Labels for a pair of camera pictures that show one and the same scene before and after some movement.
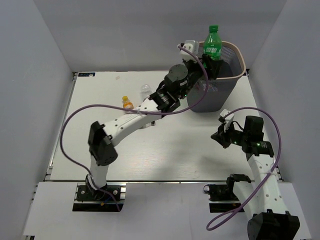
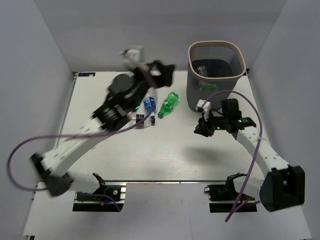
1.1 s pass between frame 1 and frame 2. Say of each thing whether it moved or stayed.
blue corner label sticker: stayed
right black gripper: moved
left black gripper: moved
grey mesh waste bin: stayed
